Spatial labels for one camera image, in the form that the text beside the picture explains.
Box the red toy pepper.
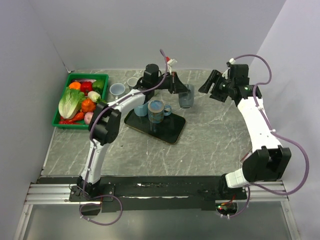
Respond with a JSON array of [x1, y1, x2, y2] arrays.
[[80, 81, 93, 96]]

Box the green plastic crate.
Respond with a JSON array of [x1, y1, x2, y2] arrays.
[[52, 73, 109, 130]]

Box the dark grey mug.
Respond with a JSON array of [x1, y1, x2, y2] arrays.
[[178, 84, 195, 109]]

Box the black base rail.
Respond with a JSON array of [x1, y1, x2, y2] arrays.
[[69, 176, 247, 213]]

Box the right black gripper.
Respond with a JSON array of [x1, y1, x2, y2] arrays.
[[198, 69, 235, 103]]

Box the orange toy carrot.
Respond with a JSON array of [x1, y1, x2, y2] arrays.
[[70, 111, 85, 122]]

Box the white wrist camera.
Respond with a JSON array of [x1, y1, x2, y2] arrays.
[[166, 57, 178, 74], [222, 58, 236, 79]]

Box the red toy chili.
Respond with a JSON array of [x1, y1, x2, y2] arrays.
[[58, 119, 80, 125]]

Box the pink toy onion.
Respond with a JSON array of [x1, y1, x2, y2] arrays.
[[83, 112, 94, 125]]

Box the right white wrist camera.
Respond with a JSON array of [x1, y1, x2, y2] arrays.
[[222, 58, 236, 79]]

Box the black serving tray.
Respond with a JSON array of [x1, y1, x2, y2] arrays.
[[124, 110, 186, 145]]

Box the toy cabbage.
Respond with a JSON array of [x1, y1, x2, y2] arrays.
[[58, 87, 85, 120]]

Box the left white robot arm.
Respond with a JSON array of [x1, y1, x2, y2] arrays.
[[76, 63, 190, 201]]

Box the white footed mug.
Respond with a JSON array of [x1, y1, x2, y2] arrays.
[[109, 83, 126, 100]]

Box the light blue hexagonal mug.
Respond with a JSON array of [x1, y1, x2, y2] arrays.
[[134, 103, 148, 117]]

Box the blue mug tan rim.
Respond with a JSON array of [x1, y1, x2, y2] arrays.
[[147, 100, 172, 124]]

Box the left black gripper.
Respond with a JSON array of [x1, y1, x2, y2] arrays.
[[152, 72, 191, 95]]

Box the small slate grey mug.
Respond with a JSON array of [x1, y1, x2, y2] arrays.
[[127, 77, 139, 90]]

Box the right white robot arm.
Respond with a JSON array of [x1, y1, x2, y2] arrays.
[[198, 64, 292, 200]]

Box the green toy pepper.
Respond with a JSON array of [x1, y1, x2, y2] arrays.
[[92, 79, 105, 93]]

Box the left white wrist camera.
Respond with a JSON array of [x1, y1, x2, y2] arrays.
[[166, 57, 178, 74]]

